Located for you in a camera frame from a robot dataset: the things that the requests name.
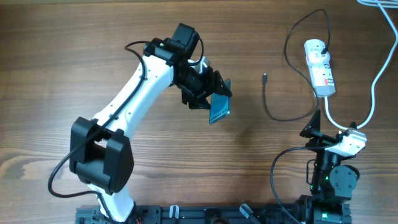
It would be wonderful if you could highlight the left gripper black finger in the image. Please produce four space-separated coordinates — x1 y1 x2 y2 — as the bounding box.
213 70 232 97
188 98 211 110

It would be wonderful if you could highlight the smartphone with teal screen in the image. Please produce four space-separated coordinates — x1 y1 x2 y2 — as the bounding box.
209 93 230 124

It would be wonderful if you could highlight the black USB charging cable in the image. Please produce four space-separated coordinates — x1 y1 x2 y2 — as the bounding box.
262 9 331 123

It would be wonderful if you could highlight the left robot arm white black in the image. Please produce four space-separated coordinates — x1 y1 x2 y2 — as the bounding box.
69 24 232 223

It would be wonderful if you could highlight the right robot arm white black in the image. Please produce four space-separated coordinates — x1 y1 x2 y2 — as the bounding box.
294 110 367 224

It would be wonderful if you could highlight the white charger plug adapter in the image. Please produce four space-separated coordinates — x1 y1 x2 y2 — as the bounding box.
306 50 330 67

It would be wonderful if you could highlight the white power strip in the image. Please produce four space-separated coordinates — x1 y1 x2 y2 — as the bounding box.
304 39 336 98

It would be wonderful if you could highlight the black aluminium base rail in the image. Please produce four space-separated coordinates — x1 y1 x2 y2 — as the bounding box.
75 205 352 224

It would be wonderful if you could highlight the white power strip cord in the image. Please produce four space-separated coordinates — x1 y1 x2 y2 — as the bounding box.
323 0 398 131

